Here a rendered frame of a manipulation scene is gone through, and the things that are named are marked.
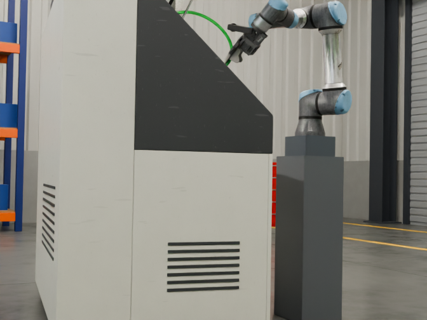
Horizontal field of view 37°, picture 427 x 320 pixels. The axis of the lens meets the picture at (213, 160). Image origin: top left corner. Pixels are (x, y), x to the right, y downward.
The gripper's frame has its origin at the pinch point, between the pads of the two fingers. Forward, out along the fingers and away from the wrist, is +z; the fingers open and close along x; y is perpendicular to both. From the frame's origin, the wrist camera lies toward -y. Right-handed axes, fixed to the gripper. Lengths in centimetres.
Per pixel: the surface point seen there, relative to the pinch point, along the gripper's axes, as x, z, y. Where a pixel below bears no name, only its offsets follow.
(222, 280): -42, 57, 65
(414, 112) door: 761, 44, 125
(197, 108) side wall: -33.1, 14.4, 10.1
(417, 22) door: 791, -55, 33
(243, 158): -25.7, 19.2, 36.5
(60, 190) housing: -71, 62, -3
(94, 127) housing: -59, 39, -10
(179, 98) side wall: -36.7, 15.4, 2.9
